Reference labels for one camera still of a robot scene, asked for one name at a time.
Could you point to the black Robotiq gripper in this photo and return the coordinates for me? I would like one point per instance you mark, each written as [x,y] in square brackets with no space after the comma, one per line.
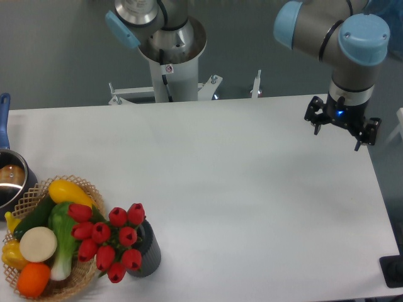
[344,112]

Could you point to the red tulip bouquet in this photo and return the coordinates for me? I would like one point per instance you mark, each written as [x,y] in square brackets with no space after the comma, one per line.
[110,241]

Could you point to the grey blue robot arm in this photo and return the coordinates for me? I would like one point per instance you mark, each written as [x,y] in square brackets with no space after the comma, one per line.
[337,33]

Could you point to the dark grey ribbed vase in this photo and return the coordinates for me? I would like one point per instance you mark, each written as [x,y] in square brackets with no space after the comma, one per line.
[149,249]

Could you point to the black device at edge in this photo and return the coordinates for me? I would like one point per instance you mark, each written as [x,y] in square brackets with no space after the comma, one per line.
[392,270]

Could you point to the yellow squash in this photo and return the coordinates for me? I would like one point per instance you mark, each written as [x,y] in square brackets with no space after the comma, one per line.
[61,190]

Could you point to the green bok choy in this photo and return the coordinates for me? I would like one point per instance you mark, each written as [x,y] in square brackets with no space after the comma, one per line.
[61,223]

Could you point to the dark green cucumber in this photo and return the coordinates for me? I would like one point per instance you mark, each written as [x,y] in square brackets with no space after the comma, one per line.
[38,217]

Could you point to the round cream disc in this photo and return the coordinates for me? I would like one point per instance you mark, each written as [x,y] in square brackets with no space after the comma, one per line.
[38,244]

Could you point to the woven wicker basket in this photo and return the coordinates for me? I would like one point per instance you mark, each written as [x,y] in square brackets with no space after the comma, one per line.
[82,272]

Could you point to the yellow banana tip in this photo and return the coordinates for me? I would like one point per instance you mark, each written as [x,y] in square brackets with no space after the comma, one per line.
[11,221]

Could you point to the orange fruit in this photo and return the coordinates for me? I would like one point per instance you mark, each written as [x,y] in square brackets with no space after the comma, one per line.
[33,279]

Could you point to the yellow bell pepper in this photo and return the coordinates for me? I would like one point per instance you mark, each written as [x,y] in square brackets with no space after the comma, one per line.
[12,256]

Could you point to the white frame at right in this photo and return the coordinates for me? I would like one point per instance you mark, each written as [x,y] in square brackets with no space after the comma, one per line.
[397,131]

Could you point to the blue handled saucepan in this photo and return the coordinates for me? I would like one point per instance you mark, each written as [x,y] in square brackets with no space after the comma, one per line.
[16,175]

